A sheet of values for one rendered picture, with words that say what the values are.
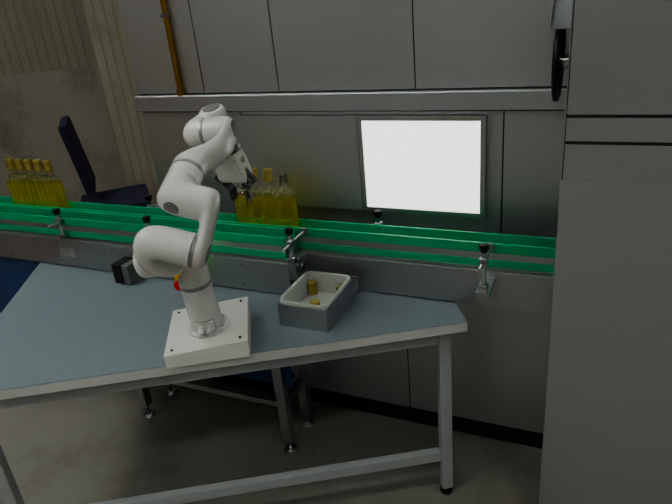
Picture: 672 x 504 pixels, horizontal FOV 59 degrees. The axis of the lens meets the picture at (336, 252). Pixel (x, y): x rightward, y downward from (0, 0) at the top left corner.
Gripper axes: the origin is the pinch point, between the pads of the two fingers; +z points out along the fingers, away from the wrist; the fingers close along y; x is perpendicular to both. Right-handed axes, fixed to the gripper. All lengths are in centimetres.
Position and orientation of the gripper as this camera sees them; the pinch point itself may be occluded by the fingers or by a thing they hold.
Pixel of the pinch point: (241, 194)
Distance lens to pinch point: 184.2
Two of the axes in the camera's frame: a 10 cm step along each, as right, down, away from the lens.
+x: -3.6, 6.3, -6.8
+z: 2.0, 7.7, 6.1
